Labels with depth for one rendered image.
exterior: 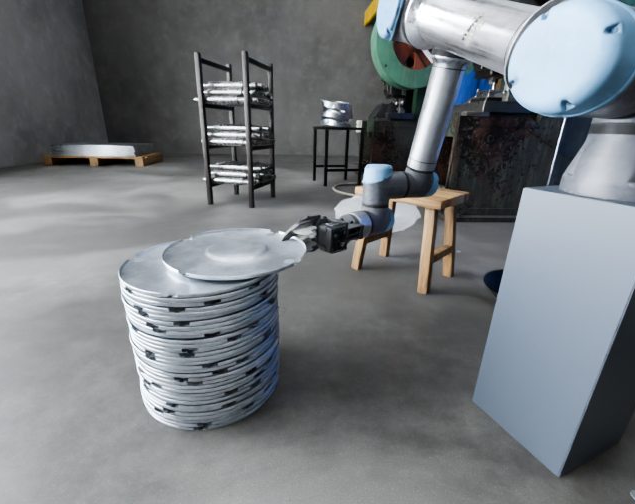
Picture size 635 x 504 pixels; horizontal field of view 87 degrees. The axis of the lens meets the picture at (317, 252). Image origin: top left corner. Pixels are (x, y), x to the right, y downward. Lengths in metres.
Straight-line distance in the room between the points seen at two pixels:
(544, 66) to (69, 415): 0.95
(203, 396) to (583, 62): 0.72
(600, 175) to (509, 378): 0.37
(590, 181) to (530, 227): 0.10
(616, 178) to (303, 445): 0.63
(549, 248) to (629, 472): 0.42
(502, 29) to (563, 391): 0.55
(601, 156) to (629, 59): 0.16
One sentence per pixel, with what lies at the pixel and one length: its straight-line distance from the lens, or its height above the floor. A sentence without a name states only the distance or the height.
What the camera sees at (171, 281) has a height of 0.28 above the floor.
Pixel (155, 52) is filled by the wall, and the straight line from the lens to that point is 7.48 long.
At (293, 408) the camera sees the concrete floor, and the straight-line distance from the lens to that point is 0.74.
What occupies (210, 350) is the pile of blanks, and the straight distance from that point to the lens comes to 0.63.
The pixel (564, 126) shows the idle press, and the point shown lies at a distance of 2.55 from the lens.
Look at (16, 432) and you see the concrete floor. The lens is 0.88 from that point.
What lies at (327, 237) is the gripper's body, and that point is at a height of 0.29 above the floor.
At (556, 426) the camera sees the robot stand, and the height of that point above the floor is 0.09.
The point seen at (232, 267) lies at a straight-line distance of 0.63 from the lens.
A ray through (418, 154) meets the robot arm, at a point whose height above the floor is 0.47.
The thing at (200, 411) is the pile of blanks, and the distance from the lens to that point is 0.70.
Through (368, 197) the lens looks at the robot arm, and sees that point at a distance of 0.91.
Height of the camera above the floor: 0.53
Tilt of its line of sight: 21 degrees down
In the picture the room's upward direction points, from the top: 1 degrees clockwise
